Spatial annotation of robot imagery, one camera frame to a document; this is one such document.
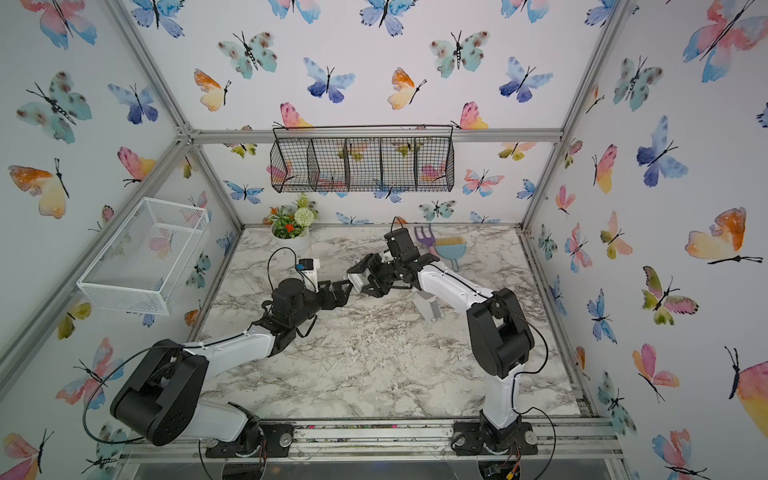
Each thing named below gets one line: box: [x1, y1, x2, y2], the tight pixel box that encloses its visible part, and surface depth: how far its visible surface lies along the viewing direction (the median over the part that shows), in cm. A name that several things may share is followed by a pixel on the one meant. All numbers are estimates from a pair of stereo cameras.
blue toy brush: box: [435, 237, 467, 272], surface depth 117 cm
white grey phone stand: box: [413, 289, 443, 323], surface depth 95 cm
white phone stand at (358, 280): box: [347, 268, 370, 294], surface depth 85 cm
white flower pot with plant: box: [268, 193, 319, 251], surface depth 103 cm
